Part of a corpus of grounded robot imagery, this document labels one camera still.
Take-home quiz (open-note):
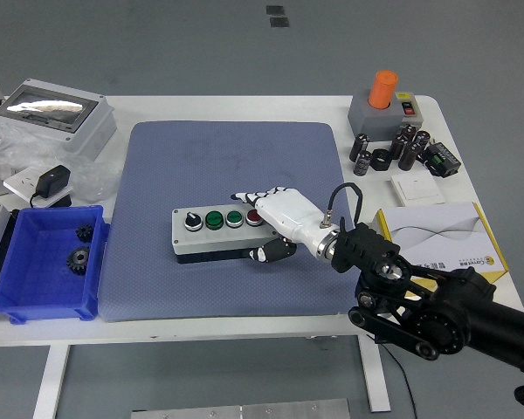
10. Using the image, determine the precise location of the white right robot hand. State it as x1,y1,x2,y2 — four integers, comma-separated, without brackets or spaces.
231,186,338,264

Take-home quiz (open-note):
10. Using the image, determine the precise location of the grey four-button control box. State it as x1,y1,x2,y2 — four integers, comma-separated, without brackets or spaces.
170,203,285,265

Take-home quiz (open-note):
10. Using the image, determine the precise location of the grey-blue table mat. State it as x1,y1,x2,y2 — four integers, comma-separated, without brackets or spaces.
98,120,362,323

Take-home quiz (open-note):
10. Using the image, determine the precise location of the orange cylinder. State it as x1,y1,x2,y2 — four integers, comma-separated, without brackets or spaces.
367,70,399,110

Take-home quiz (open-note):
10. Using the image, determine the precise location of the white and yellow carton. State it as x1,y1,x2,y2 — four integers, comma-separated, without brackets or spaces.
369,201,510,292

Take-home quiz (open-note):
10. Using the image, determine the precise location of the black module with green terminal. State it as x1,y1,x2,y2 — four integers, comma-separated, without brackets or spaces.
423,141,462,178

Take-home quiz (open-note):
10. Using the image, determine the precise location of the white table leg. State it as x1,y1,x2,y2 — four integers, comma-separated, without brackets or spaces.
32,344,71,419
358,335,392,414

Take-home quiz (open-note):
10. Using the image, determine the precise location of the clear plastic bag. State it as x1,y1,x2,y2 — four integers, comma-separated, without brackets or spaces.
0,126,119,204

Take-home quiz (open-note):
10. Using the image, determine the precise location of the grey metal plate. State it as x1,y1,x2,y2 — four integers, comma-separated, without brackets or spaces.
130,397,350,419

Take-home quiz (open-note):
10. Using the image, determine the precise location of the large black gear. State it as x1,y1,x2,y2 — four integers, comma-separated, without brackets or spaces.
65,245,92,276

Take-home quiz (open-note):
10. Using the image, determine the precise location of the black power adapter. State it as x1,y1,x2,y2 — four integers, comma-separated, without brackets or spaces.
28,164,73,209

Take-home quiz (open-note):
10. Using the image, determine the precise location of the blue plastic bin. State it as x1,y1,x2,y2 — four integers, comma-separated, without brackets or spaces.
0,204,111,324

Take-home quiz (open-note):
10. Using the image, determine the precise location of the white socket plate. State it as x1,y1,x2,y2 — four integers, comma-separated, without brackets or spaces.
3,168,73,206

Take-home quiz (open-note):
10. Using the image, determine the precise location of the black ring nut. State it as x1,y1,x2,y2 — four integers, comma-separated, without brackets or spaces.
370,148,392,171

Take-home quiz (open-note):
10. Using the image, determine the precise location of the grey switch box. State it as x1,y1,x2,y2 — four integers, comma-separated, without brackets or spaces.
347,89,425,141

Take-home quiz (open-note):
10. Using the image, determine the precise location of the white wall switch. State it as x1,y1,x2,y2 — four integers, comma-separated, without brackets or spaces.
390,172,446,206

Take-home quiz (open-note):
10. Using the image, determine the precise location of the black cable under table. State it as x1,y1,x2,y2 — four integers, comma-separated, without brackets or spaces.
380,342,418,419

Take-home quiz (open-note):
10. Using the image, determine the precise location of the grey enclosure with clear window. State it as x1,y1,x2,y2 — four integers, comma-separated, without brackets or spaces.
0,78,118,161

